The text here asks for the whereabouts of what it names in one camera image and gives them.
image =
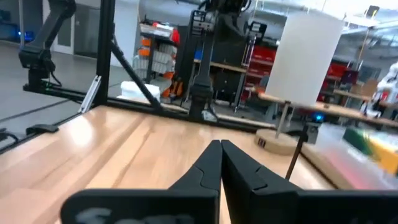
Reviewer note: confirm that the green yellow crayon box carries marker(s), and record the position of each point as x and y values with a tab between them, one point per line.
373	149

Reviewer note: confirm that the white bundle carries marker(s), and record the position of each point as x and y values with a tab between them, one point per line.
140	91

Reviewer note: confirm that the background storage rack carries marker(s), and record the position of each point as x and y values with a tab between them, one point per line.
158	53

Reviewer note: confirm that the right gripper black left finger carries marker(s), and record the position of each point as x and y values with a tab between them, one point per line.
186	202

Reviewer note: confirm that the wooden background workbench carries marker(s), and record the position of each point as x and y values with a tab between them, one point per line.
342	110

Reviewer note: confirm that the white shade table lamp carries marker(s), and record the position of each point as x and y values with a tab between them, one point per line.
304	59

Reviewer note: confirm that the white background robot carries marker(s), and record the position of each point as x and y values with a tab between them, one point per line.
388	81

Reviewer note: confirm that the clear supply box purple lid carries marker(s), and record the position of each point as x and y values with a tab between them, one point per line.
335	146

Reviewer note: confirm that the black metal table frame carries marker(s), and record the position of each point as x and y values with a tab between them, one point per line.
105	46

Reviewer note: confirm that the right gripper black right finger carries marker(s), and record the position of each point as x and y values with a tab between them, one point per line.
264	202

